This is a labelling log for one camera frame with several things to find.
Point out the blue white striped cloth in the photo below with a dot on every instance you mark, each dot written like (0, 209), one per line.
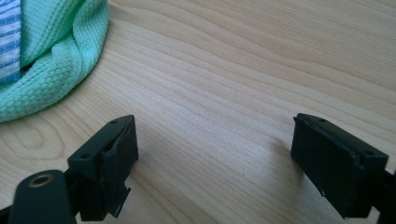
(9, 40)

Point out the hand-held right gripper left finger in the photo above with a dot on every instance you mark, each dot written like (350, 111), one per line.
(102, 161)

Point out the mint green waffle cloth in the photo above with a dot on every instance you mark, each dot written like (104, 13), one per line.
(59, 59)

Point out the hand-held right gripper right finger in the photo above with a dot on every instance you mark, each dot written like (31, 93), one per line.
(336, 165)

